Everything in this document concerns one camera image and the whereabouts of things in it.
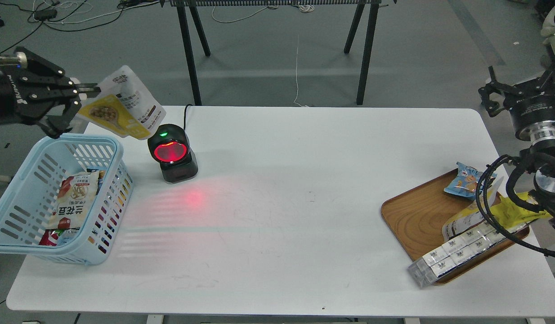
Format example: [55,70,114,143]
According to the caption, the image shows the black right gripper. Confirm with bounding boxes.
[478,45,555,142]

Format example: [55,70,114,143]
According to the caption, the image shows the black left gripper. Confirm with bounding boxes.
[0,47,101,138]

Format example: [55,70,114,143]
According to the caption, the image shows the yellow white bean snack pouch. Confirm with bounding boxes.
[77,65,166,140]

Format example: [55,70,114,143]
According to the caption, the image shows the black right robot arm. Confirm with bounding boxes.
[475,45,555,258]

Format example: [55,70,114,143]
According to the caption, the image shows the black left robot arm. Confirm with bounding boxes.
[0,46,100,138]

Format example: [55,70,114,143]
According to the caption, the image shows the beige peanut snack bag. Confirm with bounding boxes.
[45,170,99,230]

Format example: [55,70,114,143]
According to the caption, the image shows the light blue plastic basket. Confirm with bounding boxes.
[0,134,134,265]

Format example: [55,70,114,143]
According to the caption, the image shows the blue cookie snack packet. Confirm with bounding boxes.
[443,162,483,201]

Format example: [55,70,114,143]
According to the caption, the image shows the yellow cartoon snack packet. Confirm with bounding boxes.
[490,197,552,229]

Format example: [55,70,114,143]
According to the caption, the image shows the red green snack packet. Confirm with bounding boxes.
[39,229,65,247]

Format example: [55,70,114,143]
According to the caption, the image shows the white silver snack pouch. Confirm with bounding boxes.
[441,193,496,242]

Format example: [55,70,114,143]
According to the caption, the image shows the black barcode scanner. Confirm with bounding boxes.
[147,124,199,183]

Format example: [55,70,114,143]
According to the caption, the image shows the wooden tray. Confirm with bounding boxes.
[381,170,514,288]

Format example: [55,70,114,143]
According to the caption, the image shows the clear wrapped white box pack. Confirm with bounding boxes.
[407,221,513,288]

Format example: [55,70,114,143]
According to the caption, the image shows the black power adapter with cables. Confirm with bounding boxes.
[0,0,161,54]

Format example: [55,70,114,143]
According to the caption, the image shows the black metal table frame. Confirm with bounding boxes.
[161,0,397,107]

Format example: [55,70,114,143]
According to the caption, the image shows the white floor cable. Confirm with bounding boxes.
[210,0,316,108]

